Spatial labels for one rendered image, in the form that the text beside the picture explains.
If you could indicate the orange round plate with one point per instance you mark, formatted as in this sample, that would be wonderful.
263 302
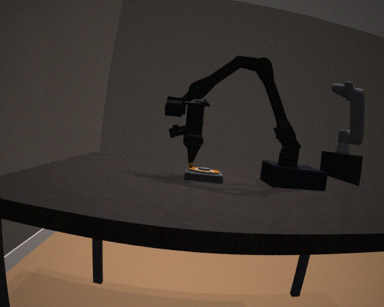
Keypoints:
195 169

